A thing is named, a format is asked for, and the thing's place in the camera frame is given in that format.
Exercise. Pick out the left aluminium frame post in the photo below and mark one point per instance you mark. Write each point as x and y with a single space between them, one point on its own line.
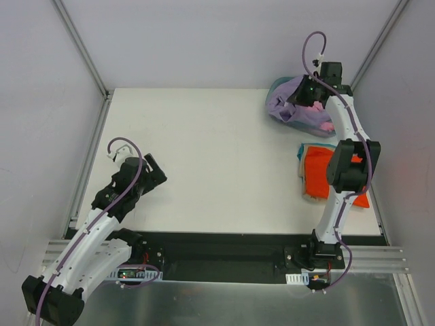
80 46

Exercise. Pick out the purple t shirt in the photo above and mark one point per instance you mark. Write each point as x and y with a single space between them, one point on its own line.
289 112

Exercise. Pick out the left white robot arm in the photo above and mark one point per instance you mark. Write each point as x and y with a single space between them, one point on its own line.
98 248

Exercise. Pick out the folded teal t shirt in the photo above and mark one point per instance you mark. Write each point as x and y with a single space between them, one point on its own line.
304 146

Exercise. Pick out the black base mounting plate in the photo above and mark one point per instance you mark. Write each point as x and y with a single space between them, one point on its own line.
235 258

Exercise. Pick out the right aluminium frame post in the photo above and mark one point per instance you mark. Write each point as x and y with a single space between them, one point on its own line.
381 38

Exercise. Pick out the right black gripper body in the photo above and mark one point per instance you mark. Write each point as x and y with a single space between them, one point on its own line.
300 94

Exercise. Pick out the folded orange t shirt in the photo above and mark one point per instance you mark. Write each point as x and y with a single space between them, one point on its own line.
316 173

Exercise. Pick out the left white cable duct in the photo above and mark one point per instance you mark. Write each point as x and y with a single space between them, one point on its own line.
134 275

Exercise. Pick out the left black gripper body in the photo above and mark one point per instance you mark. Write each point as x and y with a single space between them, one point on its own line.
149 174

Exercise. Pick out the right white cable duct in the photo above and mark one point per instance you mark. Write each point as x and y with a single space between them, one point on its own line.
297 279

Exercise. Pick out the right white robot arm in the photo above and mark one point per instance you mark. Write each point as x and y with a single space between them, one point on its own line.
350 169

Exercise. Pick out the white cable duct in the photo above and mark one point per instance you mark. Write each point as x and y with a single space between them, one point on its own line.
134 275
297 279

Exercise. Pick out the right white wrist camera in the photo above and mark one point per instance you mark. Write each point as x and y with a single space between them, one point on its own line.
318 60

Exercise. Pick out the pink t shirt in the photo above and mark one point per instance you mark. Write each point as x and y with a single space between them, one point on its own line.
320 115

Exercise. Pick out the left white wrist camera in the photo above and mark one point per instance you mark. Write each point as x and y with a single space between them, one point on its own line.
120 155

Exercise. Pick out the aluminium frame post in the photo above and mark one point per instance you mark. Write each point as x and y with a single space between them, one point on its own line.
80 46
381 38

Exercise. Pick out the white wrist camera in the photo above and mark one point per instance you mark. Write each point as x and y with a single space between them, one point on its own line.
318 60
120 155

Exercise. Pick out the clear blue plastic bin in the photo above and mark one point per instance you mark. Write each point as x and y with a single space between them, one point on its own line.
282 81

